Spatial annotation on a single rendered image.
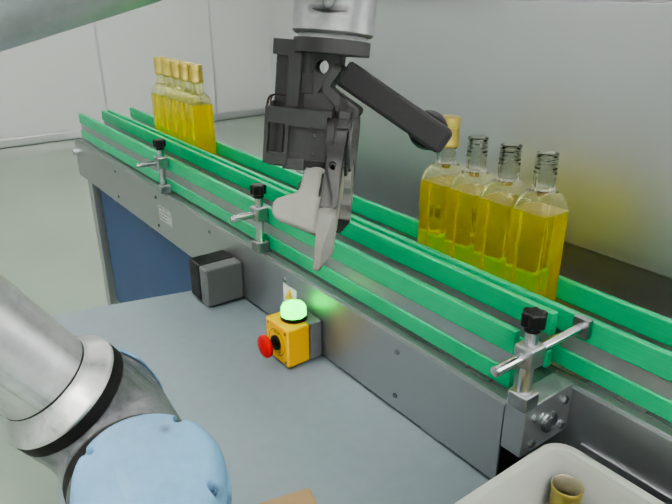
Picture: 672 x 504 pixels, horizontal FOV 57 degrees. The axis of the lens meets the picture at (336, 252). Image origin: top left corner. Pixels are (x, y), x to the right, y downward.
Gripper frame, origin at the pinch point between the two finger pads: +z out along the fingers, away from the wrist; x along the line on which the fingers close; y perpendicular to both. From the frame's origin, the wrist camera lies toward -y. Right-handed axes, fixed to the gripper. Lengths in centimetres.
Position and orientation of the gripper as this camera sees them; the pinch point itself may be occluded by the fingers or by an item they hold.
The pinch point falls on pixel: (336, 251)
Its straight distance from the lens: 62.2
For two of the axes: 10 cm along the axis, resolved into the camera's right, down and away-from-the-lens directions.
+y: -9.9, -1.2, 1.1
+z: -0.9, 9.6, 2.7
